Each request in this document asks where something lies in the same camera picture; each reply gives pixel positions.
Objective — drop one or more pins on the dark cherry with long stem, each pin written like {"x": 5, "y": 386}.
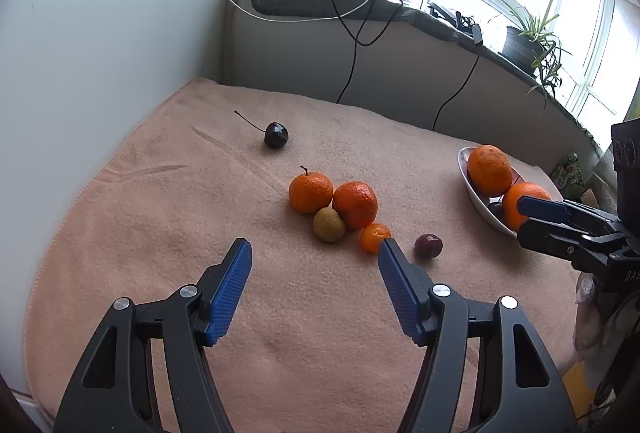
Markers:
{"x": 276, "y": 135}

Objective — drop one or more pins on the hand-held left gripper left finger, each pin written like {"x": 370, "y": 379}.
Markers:
{"x": 227, "y": 298}

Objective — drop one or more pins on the white board panel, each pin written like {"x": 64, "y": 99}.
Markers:
{"x": 100, "y": 38}

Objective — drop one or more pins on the small tangerine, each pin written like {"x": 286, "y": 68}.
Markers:
{"x": 356, "y": 205}

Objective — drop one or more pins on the grey windowsill cloth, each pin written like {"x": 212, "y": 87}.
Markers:
{"x": 400, "y": 15}

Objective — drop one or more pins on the brown kiwi fruit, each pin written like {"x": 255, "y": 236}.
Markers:
{"x": 329, "y": 225}

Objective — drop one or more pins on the dark red plum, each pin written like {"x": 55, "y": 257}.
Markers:
{"x": 428, "y": 246}

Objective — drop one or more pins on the pink blanket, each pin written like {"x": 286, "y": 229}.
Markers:
{"x": 175, "y": 213}

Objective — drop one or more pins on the smooth bright orange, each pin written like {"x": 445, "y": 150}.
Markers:
{"x": 511, "y": 213}

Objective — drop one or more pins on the small orange kumquat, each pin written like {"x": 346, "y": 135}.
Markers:
{"x": 374, "y": 237}

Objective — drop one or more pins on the green printed bag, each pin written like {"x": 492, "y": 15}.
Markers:
{"x": 567, "y": 175}

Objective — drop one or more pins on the tangerine with stem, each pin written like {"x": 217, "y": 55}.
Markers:
{"x": 310, "y": 193}

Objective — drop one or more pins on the person's right hand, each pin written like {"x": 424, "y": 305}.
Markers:
{"x": 587, "y": 313}

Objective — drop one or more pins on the potted spider plant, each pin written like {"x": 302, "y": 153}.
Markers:
{"x": 520, "y": 43}

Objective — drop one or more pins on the speckled dull orange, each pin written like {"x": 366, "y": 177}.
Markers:
{"x": 489, "y": 170}

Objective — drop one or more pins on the floral white bowl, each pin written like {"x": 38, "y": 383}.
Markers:
{"x": 472, "y": 193}

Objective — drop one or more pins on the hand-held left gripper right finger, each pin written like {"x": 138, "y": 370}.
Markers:
{"x": 400, "y": 293}

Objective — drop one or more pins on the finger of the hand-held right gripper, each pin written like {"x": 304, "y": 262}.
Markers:
{"x": 550, "y": 238}
{"x": 540, "y": 207}

